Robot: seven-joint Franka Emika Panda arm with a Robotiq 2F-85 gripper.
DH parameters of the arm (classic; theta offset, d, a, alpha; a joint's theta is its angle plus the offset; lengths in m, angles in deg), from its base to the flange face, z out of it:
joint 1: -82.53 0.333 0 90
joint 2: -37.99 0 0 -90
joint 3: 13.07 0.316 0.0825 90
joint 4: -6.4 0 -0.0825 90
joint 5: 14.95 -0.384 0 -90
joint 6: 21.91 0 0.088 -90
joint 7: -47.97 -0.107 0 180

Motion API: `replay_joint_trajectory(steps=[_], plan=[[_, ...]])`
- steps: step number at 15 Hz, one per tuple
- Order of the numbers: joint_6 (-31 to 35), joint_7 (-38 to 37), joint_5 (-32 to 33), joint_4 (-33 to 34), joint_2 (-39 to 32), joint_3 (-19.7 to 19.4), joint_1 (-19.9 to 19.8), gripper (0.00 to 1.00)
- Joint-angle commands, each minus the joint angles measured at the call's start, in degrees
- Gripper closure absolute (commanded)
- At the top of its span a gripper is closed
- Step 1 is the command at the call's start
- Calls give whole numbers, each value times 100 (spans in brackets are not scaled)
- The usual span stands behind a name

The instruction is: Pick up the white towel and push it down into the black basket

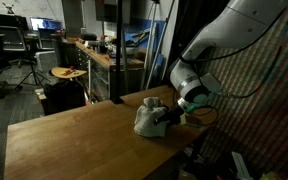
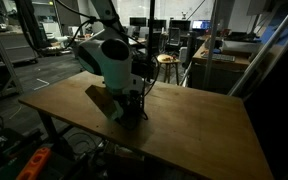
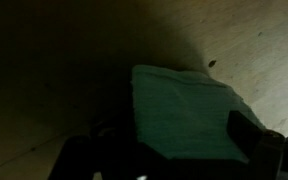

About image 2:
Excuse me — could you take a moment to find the blue panel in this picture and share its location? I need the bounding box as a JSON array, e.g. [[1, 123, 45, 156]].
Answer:
[[259, 9, 288, 46]]

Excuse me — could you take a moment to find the grey cabinet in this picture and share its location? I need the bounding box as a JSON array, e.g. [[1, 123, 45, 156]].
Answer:
[[0, 31, 39, 64]]

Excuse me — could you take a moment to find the monitor with blue screen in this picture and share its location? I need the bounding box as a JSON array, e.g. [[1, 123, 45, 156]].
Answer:
[[191, 19, 212, 31]]

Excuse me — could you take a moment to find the black vertical pole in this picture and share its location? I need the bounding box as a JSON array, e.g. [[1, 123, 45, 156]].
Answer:
[[147, 0, 156, 81]]

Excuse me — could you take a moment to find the silver metal tripod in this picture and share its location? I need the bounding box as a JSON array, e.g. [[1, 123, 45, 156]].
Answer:
[[180, 0, 288, 98]]

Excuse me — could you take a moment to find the black table leg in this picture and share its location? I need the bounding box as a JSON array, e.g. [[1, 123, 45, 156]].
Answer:
[[37, 111, 62, 148]]

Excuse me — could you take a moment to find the white keyboard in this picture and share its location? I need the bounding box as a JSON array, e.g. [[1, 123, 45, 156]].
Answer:
[[200, 53, 237, 63]]

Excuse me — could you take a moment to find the black equipment case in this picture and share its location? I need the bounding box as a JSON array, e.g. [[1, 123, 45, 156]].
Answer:
[[0, 128, 42, 158]]

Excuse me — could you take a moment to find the grey mesh office chair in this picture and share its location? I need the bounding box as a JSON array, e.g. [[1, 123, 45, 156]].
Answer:
[[168, 27, 182, 48]]

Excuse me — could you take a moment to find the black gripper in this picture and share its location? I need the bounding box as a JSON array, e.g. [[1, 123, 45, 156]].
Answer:
[[123, 91, 147, 118]]

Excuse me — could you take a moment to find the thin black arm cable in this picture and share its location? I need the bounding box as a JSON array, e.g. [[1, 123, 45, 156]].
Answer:
[[143, 53, 161, 99]]

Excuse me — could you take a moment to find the wooden workbench with drawers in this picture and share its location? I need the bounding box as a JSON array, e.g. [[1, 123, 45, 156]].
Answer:
[[188, 43, 252, 95]]

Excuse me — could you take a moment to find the black office chair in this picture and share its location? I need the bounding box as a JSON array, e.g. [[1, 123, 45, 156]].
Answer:
[[146, 29, 170, 61]]

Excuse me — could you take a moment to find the black computer monitor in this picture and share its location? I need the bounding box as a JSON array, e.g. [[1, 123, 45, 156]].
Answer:
[[129, 17, 147, 28], [155, 19, 168, 32], [169, 19, 192, 33]]

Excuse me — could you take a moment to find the white computer case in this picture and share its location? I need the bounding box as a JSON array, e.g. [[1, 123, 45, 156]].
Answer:
[[178, 46, 189, 64]]

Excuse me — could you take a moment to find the dark green case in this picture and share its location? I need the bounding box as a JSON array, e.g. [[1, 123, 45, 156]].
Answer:
[[0, 156, 22, 180]]

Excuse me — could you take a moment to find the round wooden stool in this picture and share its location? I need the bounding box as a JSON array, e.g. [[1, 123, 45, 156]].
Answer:
[[156, 53, 182, 86]]

